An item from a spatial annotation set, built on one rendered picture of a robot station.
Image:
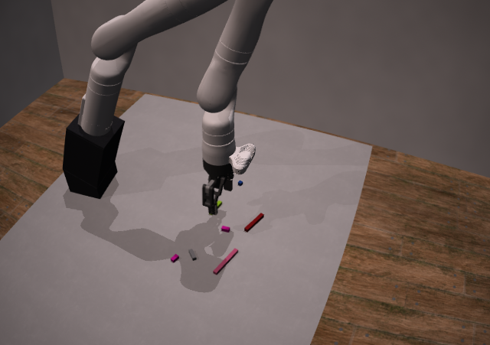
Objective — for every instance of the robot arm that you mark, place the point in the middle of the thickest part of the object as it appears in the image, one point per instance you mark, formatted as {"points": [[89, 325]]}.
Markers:
{"points": [[233, 52]]}

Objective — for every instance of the dark red rod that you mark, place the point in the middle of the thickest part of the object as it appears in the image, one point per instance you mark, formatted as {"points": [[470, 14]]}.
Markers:
{"points": [[254, 222]]}

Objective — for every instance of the grey rod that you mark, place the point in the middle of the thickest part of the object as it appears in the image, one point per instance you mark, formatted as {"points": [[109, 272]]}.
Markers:
{"points": [[193, 256]]}

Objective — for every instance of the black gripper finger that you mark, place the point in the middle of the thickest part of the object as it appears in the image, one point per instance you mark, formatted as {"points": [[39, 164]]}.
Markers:
{"points": [[229, 183], [208, 192]]}

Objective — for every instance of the pink rod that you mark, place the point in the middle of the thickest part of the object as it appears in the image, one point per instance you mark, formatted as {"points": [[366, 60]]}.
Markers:
{"points": [[225, 261]]}

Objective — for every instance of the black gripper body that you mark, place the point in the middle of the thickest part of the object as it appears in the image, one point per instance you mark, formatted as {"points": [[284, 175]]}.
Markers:
{"points": [[216, 172]]}

